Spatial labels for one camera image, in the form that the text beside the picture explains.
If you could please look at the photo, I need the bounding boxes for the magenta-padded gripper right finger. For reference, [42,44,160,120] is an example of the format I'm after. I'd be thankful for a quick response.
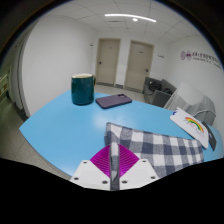
[117,143,160,190]

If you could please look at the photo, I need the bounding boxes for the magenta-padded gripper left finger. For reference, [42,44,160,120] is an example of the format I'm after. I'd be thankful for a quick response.
[69,144,113,191]

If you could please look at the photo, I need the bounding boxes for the blue white checked towel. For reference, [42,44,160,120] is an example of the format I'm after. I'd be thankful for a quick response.
[103,121,205,192]

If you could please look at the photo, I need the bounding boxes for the white rainbow-print mouse pad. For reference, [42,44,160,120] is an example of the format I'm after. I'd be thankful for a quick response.
[169,106,210,150]

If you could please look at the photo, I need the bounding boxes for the purple smartphone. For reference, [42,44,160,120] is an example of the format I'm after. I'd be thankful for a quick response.
[95,93,133,110]

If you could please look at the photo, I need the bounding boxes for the grey sofa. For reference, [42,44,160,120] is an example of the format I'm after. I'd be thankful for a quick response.
[143,76,178,108]

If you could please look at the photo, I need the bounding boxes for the dark green mug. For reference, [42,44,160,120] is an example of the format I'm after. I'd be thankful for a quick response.
[70,73,97,106]

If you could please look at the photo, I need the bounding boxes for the black bag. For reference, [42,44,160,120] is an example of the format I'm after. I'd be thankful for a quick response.
[148,81,163,93]

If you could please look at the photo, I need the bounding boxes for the grey cloth-covered furniture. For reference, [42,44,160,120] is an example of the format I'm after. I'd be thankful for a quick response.
[163,82,217,127]

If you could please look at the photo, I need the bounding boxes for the beige door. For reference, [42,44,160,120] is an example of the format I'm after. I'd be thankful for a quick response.
[95,38,121,87]
[124,40,155,93]

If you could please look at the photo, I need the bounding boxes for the long ceiling light strip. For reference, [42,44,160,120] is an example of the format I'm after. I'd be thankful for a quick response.
[104,13,157,24]

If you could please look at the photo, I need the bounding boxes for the wall sign lettering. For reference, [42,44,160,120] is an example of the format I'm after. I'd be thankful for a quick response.
[179,49,223,69]

